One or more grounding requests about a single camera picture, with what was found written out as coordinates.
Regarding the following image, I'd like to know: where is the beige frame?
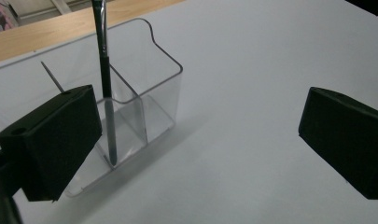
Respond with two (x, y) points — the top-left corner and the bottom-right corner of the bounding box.
(7, 0), (115, 27)

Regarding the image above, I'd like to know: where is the clear plastic organizer box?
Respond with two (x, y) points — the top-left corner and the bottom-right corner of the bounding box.
(64, 17), (184, 199)

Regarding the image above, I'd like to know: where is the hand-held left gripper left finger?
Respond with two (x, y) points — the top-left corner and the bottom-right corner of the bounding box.
(0, 84), (104, 203)

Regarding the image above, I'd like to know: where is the light wooden board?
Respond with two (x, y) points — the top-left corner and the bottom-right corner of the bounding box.
(0, 0), (187, 65)

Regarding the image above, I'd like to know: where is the thin dark stick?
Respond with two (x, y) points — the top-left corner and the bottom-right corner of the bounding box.
(40, 61), (65, 94)

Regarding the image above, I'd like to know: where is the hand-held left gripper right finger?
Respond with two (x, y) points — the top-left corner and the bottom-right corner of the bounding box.
(298, 86), (378, 201)

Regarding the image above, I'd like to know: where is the pink patterned object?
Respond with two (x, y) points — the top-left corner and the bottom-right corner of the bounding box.
(0, 0), (17, 35)

